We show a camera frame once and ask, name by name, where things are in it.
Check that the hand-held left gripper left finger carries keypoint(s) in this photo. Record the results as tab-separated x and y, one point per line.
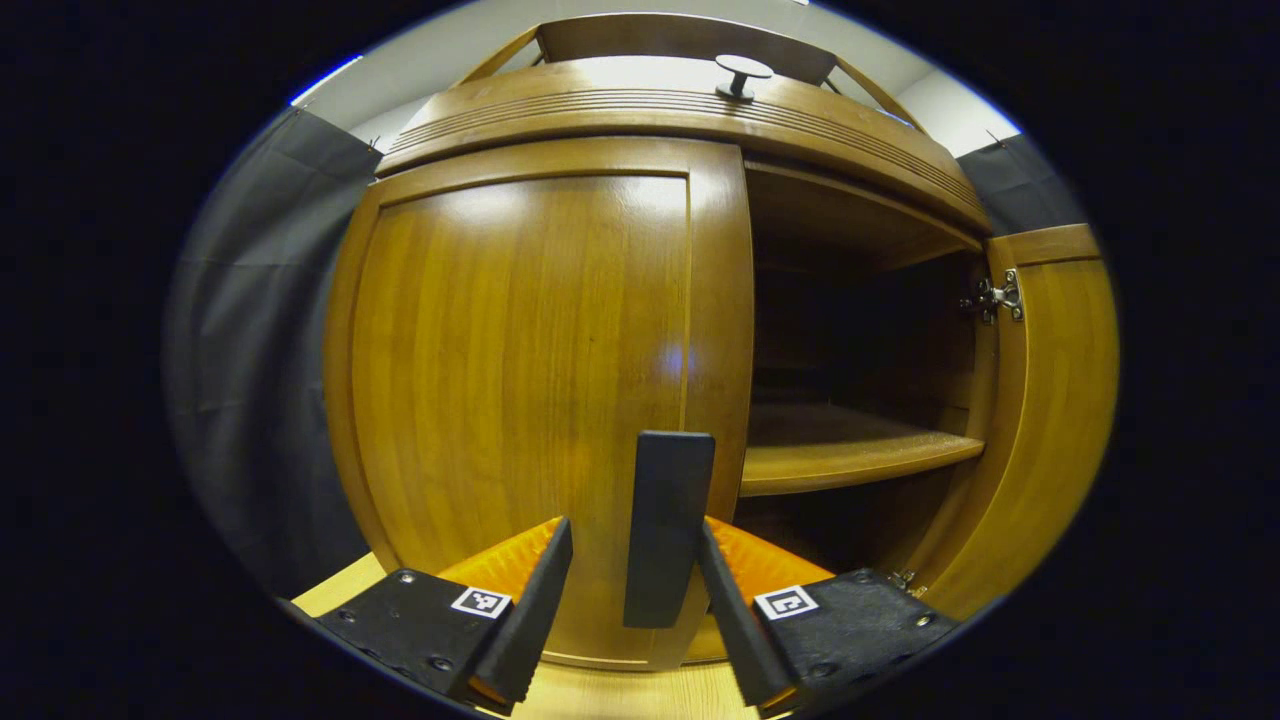
535	610

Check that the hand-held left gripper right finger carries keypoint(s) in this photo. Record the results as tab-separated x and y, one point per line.
735	620

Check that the wooden double-door shoe cabinet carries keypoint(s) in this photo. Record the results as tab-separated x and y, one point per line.
850	450

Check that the wooden shoe cabinet door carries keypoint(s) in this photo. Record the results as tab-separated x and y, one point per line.
520	360
1060	420

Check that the metal door hinge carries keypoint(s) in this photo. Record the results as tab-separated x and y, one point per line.
995	297
905	582

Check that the black backdrop cloth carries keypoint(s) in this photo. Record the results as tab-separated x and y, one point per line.
250	350

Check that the wooden drawer with black knob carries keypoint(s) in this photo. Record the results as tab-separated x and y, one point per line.
650	110

